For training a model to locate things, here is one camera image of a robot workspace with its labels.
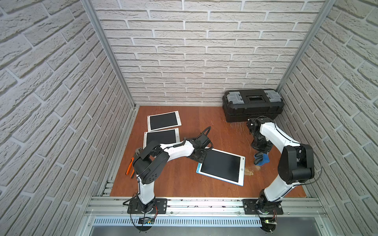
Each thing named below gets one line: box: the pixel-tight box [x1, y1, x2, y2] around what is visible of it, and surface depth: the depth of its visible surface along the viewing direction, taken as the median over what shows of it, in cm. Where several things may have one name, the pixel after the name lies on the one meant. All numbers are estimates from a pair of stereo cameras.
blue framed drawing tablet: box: [195, 147, 246, 187], surface depth 91 cm
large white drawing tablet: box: [143, 127, 181, 149], surface depth 106 cm
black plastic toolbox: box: [221, 88, 285, 123], surface depth 102 cm
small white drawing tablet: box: [147, 110, 182, 132], surface depth 112 cm
